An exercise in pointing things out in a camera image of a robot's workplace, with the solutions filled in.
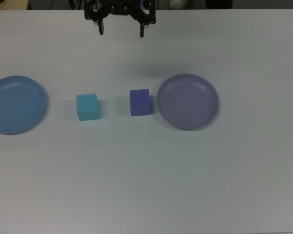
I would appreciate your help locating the purple foam cube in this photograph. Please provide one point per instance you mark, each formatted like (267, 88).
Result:
(139, 102)

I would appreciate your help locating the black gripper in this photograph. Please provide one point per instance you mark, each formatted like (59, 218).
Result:
(122, 8)

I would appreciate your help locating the cyan foam cube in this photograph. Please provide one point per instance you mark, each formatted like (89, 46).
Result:
(87, 107)

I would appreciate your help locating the purple plate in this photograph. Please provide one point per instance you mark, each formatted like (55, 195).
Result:
(188, 102)

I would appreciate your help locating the blue plate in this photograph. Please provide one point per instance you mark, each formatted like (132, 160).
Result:
(14, 104)

